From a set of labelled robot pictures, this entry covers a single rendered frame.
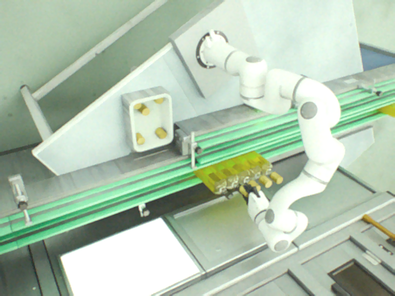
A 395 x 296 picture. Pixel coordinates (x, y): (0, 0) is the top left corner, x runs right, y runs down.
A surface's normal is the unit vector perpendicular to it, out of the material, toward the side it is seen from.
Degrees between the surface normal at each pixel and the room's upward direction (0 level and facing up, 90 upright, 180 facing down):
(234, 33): 3
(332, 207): 90
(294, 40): 0
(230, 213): 90
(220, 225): 90
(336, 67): 0
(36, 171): 90
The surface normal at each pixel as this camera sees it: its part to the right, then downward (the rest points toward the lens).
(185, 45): 0.52, 0.49
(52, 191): 0.00, -0.85
